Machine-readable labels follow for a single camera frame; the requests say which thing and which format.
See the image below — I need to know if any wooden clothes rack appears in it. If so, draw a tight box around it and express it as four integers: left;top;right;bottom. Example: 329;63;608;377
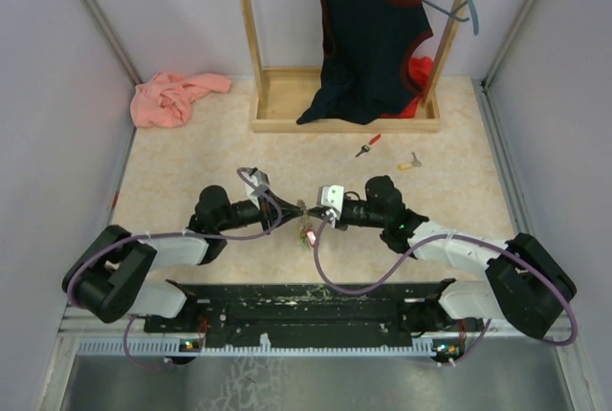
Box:
239;0;480;134

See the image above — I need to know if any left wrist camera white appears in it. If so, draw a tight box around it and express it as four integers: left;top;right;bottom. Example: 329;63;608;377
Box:
240;167;270;205

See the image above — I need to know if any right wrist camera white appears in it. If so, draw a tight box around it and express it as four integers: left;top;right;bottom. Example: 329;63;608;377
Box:
317;184;345;218

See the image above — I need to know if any slotted cable duct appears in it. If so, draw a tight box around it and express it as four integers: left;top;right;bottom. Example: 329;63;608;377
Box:
76;336;465;358

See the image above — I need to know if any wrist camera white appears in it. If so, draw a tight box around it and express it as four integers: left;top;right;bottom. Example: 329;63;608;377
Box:
317;184;345;218
240;167;270;205

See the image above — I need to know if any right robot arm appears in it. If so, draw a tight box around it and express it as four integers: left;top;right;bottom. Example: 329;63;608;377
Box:
308;176;578;344

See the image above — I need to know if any large keyring with rings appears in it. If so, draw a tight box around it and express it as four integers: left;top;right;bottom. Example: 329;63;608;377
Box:
296;200;315;249

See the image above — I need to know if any key with yellow tag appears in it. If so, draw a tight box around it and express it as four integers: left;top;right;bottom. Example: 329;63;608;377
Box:
397;152;422;171

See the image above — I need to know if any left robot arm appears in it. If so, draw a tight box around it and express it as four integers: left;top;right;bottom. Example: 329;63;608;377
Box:
61;185;302;332

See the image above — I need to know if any key with red tag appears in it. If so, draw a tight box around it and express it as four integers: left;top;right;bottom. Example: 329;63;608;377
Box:
304;228;317;249

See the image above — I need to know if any red cloth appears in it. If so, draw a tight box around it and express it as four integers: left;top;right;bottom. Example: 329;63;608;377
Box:
381;56;434;119

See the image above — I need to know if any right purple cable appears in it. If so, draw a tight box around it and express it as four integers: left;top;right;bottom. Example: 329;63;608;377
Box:
311;217;578;367

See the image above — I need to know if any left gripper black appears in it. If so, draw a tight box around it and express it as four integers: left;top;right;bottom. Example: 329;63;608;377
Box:
217;187;303;233

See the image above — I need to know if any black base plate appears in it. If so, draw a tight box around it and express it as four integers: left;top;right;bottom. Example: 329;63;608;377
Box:
144;280;484;349

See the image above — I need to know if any dark navy tank top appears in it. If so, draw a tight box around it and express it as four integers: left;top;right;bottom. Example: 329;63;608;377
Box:
296;0;433;125

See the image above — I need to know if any pink cloth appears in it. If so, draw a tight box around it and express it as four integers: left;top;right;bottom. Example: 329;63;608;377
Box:
130;72;231;128

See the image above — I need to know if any key with red strap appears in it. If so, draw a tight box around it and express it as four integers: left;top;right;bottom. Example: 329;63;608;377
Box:
355;134;382;158

